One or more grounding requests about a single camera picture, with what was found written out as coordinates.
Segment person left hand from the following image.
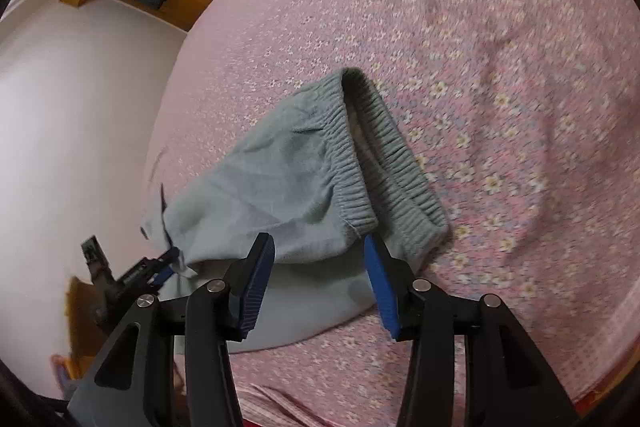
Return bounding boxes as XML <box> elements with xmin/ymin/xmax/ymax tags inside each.
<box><xmin>65</xmin><ymin>277</ymin><xmax>107</xmax><ymax>358</ymax></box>

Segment grey knit pants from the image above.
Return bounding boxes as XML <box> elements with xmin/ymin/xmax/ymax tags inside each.
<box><xmin>141</xmin><ymin>68</ymin><xmax>449</xmax><ymax>351</ymax></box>

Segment pink floral bed sheet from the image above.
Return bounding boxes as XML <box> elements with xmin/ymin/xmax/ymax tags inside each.
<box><xmin>145</xmin><ymin>0</ymin><xmax>639</xmax><ymax>411</ymax></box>

